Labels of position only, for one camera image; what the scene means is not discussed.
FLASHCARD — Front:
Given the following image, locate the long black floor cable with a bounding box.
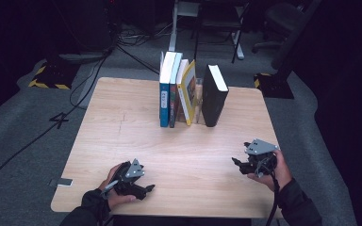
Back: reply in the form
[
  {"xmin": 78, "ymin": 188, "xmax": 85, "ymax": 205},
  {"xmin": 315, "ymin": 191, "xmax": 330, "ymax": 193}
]
[{"xmin": 0, "ymin": 46, "xmax": 118, "ymax": 194}]

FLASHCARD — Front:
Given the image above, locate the red and blue paperback book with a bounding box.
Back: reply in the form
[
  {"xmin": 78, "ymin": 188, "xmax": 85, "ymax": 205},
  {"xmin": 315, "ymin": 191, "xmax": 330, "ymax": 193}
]
[{"xmin": 169, "ymin": 52, "xmax": 184, "ymax": 129}]

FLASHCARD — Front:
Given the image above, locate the person's right hand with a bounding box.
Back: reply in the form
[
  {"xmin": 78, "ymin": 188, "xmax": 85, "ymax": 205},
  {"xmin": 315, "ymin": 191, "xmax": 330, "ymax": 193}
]
[{"xmin": 247, "ymin": 150, "xmax": 293, "ymax": 192}]

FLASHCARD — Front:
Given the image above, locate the white desk leg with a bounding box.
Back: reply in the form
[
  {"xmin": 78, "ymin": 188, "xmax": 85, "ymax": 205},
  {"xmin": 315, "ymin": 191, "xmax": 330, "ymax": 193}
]
[
  {"xmin": 231, "ymin": 31, "xmax": 245, "ymax": 61},
  {"xmin": 168, "ymin": 0, "xmax": 184, "ymax": 53}
]

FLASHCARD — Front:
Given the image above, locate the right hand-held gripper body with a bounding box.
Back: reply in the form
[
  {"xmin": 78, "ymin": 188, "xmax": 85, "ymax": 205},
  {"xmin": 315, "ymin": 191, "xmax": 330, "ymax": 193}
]
[{"xmin": 244, "ymin": 138, "xmax": 280, "ymax": 178}]

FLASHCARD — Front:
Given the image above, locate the black hardcover book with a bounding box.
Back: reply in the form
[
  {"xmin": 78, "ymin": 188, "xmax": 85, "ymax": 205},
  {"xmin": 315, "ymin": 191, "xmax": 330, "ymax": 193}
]
[{"xmin": 201, "ymin": 64, "xmax": 230, "ymax": 128}]

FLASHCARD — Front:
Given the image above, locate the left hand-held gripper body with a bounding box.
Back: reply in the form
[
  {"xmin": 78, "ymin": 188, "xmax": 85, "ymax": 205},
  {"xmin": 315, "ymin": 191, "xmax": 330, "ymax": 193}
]
[{"xmin": 101, "ymin": 158, "xmax": 146, "ymax": 198}]

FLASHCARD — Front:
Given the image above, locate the clear acrylic book holder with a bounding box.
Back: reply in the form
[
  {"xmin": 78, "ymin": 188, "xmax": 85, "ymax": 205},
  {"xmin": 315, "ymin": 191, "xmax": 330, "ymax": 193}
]
[{"xmin": 194, "ymin": 77, "xmax": 207, "ymax": 125}]

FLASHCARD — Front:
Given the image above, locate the yellow and white book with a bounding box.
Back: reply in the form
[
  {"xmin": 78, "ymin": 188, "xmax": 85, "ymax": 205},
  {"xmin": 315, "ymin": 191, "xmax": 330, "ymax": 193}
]
[{"xmin": 175, "ymin": 58, "xmax": 199, "ymax": 127}]

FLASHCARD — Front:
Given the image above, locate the black metal frame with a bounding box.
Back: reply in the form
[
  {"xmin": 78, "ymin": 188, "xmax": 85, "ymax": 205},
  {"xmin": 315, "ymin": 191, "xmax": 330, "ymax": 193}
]
[{"xmin": 192, "ymin": 0, "xmax": 243, "ymax": 64}]

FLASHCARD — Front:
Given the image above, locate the person's left hand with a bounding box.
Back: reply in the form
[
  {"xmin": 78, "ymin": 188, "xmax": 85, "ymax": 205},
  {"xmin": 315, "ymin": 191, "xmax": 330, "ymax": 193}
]
[{"xmin": 98, "ymin": 162, "xmax": 138, "ymax": 211}]

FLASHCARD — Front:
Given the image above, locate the yellow-black striped stand base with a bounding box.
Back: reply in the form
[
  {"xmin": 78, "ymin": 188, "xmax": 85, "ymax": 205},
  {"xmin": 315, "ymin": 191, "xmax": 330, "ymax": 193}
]
[
  {"xmin": 253, "ymin": 73, "xmax": 295, "ymax": 100},
  {"xmin": 27, "ymin": 60, "xmax": 81, "ymax": 90}
]

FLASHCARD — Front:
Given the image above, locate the right hand-held gripper cable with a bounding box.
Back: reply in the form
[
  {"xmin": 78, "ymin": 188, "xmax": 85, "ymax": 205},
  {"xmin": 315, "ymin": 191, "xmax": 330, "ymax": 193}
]
[{"xmin": 264, "ymin": 170, "xmax": 281, "ymax": 226}]

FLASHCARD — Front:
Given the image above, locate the blue spine book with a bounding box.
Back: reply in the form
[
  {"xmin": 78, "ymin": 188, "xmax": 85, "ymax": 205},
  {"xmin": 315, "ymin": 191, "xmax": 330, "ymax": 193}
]
[{"xmin": 158, "ymin": 51, "xmax": 178, "ymax": 128}]

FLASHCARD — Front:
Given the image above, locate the grey tape strip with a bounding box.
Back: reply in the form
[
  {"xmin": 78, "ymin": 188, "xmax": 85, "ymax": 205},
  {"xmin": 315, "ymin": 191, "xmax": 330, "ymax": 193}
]
[{"xmin": 47, "ymin": 177, "xmax": 74, "ymax": 188}]

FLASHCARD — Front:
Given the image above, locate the black office chair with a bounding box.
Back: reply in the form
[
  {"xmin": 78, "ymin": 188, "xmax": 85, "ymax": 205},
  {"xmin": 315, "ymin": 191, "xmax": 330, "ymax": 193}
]
[{"xmin": 251, "ymin": 1, "xmax": 300, "ymax": 55}]

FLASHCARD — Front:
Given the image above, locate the dark metal stand pole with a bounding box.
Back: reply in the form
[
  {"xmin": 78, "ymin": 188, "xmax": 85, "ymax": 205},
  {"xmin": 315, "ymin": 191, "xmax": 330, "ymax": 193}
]
[{"xmin": 271, "ymin": 0, "xmax": 323, "ymax": 72}]

